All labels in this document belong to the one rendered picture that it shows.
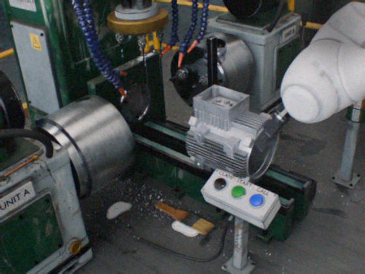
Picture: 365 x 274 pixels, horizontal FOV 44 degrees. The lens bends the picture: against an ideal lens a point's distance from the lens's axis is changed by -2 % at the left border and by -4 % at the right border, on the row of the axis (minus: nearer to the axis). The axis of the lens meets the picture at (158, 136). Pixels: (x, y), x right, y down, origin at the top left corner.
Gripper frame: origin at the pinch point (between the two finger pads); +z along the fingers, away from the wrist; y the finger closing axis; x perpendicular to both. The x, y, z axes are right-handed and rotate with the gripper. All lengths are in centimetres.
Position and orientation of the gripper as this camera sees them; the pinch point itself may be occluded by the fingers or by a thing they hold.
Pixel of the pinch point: (265, 138)
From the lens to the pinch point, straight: 117.0
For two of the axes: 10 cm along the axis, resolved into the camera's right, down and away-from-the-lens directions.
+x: 6.8, 6.9, -2.5
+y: -6.7, 4.4, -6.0
